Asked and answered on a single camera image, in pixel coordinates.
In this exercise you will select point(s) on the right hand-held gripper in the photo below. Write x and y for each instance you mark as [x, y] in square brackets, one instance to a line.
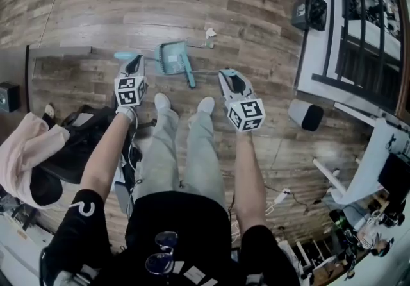
[246, 114]

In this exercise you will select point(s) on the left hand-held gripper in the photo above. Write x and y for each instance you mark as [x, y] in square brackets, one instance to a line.
[131, 94]

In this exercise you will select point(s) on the teal dustpan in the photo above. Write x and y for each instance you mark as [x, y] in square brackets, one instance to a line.
[169, 57]

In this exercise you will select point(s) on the teal broom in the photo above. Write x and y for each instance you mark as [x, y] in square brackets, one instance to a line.
[189, 73]

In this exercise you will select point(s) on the white paper trash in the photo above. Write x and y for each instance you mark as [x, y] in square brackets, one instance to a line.
[210, 33]

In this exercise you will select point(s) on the person's left forearm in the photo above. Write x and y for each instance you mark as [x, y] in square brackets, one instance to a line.
[102, 156]

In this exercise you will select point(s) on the person's right forearm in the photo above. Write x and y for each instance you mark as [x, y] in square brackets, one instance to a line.
[250, 179]

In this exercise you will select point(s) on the small black bin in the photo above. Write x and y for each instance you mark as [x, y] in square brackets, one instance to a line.
[309, 12]

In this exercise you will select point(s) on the white right shoe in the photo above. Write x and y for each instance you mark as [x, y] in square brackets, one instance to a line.
[206, 105]

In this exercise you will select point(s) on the white shoe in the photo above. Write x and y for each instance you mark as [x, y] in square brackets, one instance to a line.
[162, 102]
[206, 105]

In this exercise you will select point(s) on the white left shoe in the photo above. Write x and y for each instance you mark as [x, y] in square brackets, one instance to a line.
[162, 102]

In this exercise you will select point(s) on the white wristband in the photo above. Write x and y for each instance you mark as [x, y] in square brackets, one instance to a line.
[125, 113]

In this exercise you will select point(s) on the grey bin with black liner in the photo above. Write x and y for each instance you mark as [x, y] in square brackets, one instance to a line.
[306, 114]

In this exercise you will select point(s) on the black office chair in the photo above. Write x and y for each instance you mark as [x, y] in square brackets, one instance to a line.
[83, 137]

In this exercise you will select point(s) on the grey trousers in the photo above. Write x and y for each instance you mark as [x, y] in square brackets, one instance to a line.
[160, 156]

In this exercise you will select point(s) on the white power strip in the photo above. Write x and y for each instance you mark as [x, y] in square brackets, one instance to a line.
[282, 195]

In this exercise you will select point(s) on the grey speaker box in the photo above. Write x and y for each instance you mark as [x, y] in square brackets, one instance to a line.
[8, 97]

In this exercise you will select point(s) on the pink jacket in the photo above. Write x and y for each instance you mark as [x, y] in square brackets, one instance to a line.
[25, 150]

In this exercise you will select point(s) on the black railing with wooden handrail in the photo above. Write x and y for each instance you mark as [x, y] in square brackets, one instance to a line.
[362, 21]

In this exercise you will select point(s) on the black printed t-shirt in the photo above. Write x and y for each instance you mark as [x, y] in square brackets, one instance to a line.
[179, 230]

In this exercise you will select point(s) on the white desk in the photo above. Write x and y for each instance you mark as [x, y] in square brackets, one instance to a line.
[374, 166]

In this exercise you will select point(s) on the black laptop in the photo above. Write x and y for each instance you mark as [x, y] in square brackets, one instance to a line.
[395, 171]

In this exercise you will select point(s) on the eyeglasses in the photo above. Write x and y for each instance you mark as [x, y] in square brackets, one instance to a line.
[160, 252]

